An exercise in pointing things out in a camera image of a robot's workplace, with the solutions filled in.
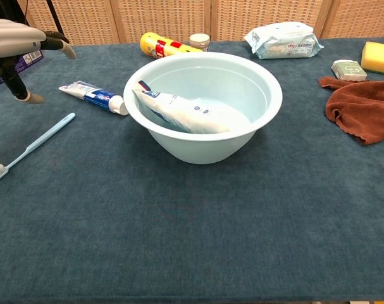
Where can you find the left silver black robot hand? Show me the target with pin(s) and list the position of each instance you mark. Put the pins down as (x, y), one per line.
(11, 41)

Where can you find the blue white toothpaste tube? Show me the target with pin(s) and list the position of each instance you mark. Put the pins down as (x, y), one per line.
(93, 96)

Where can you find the light blue toothbrush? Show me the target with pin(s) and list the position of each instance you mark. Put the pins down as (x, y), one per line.
(40, 141)

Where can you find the light blue plastic basin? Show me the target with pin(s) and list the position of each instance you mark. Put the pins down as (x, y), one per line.
(210, 149)

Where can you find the purple toothpaste box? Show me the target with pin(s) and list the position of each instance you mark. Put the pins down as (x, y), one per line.
(32, 59)

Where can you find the black tripod stand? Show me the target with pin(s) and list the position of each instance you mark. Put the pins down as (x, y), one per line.
(56, 22)

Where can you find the yellow red canister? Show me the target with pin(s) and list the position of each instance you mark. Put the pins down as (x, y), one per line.
(160, 46)

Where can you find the wicker folding screen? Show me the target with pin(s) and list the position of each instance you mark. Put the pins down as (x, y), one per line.
(166, 19)

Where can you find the small white round jar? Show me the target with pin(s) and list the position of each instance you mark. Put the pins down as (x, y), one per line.
(199, 41)

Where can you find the light blue wet wipes pack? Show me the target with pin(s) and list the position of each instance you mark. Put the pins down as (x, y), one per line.
(283, 42)

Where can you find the dark blue table cloth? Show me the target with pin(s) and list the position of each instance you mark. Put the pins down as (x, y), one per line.
(210, 237)

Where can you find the small green soap box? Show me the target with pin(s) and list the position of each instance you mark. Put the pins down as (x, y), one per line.
(349, 70)

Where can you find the brown towel cloth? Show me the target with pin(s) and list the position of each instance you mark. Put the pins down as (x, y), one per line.
(362, 107)

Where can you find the yellow sponge block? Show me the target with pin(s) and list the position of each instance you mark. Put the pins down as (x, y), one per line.
(378, 57)

